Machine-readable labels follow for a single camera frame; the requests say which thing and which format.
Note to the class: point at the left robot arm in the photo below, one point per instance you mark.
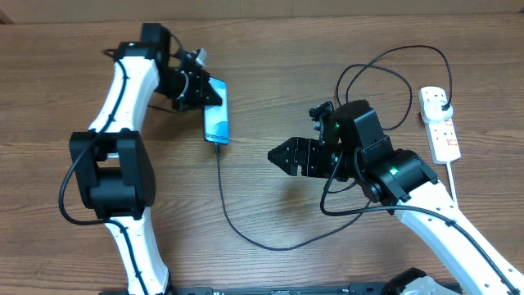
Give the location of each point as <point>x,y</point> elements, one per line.
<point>114,173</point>

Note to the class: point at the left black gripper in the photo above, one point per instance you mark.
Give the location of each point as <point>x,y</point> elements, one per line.
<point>201,89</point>

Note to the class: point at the white power strip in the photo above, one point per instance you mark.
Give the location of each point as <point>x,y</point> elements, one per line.
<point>441,136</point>

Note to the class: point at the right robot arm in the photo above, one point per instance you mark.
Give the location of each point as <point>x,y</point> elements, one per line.
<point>352,145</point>

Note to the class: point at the blue Galaxy smartphone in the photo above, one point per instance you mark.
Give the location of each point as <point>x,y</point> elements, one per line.
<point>216,124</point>

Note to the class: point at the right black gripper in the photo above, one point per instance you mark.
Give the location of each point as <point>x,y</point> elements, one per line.
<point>306,158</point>

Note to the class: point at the white charger plug adapter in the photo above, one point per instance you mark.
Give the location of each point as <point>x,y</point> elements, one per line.
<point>433,112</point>

